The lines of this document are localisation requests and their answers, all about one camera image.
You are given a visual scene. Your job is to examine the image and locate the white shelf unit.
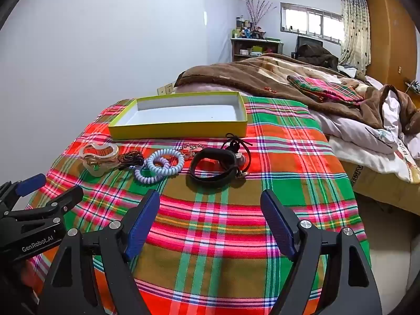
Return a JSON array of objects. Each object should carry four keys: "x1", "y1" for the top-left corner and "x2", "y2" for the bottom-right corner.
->
[{"x1": 230, "y1": 37, "x2": 284, "y2": 62}]

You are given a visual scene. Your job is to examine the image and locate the black monitor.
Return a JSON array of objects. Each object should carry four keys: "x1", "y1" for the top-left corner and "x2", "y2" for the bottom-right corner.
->
[{"x1": 297, "y1": 35, "x2": 324, "y2": 53}]

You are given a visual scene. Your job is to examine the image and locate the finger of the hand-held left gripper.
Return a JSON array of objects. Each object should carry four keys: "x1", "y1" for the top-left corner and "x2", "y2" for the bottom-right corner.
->
[
  {"x1": 3, "y1": 185, "x2": 85, "y2": 228},
  {"x1": 0, "y1": 173, "x2": 47, "y2": 212}
]

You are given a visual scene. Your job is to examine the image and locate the white quilt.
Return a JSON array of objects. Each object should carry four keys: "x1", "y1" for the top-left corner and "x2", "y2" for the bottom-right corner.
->
[{"x1": 308, "y1": 83, "x2": 420, "y2": 184}]

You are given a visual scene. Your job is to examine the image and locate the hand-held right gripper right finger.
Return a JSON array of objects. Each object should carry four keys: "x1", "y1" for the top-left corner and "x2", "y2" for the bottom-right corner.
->
[{"x1": 260, "y1": 188, "x2": 383, "y2": 315}]

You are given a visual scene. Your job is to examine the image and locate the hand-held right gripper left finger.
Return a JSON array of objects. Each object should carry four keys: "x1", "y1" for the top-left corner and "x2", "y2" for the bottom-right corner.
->
[{"x1": 38, "y1": 188, "x2": 161, "y2": 315}]

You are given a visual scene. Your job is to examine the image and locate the black wristband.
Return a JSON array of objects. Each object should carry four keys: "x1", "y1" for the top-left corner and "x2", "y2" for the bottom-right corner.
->
[{"x1": 190, "y1": 149, "x2": 237, "y2": 185}]

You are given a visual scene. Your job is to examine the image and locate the folded plaid cloth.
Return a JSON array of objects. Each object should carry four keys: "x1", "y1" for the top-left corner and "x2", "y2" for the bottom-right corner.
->
[{"x1": 287, "y1": 75, "x2": 365, "y2": 106}]

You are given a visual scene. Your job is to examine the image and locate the group of bottles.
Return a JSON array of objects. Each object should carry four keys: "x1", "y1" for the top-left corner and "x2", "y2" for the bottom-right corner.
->
[{"x1": 232, "y1": 15, "x2": 267, "y2": 40}]

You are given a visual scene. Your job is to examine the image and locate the bright plaid cloth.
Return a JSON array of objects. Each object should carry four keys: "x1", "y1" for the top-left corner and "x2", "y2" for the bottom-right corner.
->
[{"x1": 26, "y1": 96, "x2": 373, "y2": 315}]

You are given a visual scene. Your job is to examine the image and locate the dark jacket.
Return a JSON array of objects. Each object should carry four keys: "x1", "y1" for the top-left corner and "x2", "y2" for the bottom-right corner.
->
[{"x1": 295, "y1": 44, "x2": 339, "y2": 71}]

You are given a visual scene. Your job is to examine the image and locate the dotted curtain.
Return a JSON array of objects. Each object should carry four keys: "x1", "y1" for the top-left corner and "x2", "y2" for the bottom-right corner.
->
[{"x1": 338, "y1": 0, "x2": 373, "y2": 73}]

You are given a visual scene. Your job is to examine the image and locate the window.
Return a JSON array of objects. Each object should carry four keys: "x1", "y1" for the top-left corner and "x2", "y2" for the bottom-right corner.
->
[{"x1": 280, "y1": 2, "x2": 344, "y2": 44}]

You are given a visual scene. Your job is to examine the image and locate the wooden bed frame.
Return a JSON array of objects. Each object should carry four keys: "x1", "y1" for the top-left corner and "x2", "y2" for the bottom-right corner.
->
[{"x1": 341, "y1": 161, "x2": 420, "y2": 217}]

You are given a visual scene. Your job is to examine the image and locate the brown fleece blanket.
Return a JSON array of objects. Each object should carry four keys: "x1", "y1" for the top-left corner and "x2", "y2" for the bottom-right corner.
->
[{"x1": 174, "y1": 53, "x2": 420, "y2": 135}]

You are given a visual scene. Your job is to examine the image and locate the black hair tie with charm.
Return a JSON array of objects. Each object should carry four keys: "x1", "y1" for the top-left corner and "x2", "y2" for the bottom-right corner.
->
[{"x1": 221, "y1": 133, "x2": 252, "y2": 180}]

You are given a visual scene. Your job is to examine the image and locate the pale blue spiral hair tie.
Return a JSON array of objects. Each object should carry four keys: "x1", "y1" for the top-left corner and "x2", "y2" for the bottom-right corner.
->
[
  {"x1": 146, "y1": 149, "x2": 185, "y2": 175},
  {"x1": 134, "y1": 163, "x2": 165, "y2": 185}
]

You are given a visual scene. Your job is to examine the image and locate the dark red bead bracelet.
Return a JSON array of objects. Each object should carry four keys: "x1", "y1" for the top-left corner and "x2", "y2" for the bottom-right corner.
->
[{"x1": 117, "y1": 150, "x2": 145, "y2": 171}]

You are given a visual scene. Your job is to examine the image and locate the white tray green rim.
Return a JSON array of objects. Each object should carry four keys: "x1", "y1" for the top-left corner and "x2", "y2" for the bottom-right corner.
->
[{"x1": 108, "y1": 92, "x2": 248, "y2": 140}]

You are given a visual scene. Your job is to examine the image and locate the dried flower branches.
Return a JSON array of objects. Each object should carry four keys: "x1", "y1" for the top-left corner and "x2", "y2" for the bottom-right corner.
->
[{"x1": 245, "y1": 0, "x2": 274, "y2": 32}]

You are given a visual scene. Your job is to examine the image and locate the translucent hair claw clip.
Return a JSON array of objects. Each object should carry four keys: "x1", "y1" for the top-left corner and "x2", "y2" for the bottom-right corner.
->
[{"x1": 79, "y1": 143, "x2": 119, "y2": 178}]

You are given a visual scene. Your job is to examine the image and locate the wooden wardrobe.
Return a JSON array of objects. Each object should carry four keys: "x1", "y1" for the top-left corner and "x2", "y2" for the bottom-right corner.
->
[{"x1": 364, "y1": 0, "x2": 420, "y2": 94}]

